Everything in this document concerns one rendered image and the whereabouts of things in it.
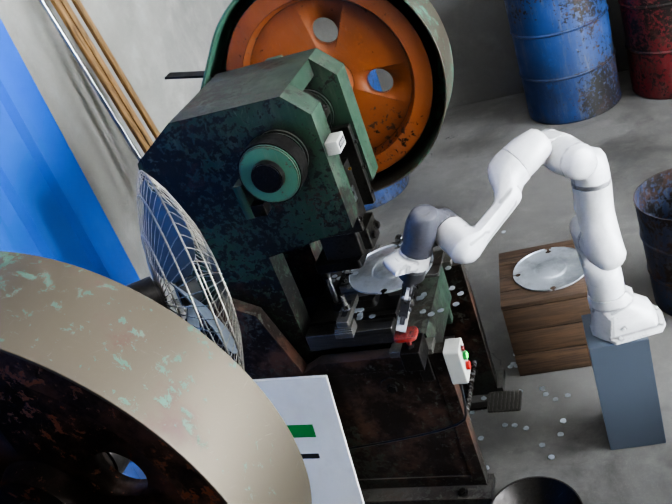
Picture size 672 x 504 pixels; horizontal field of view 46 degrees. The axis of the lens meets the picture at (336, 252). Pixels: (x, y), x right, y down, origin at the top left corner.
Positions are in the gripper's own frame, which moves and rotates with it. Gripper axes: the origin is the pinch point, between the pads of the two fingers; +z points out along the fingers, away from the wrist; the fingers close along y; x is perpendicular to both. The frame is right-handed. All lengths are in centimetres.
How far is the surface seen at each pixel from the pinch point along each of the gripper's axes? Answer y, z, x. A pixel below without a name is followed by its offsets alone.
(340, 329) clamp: 8.8, 16.2, 19.0
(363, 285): 24.9, 9.7, 15.6
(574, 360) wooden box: 65, 54, -65
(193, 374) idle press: -106, -71, 22
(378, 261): 38.4, 8.7, 13.3
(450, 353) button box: 5.3, 12.7, -15.9
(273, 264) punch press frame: 14.9, 1.4, 43.7
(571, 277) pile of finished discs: 76, 24, -56
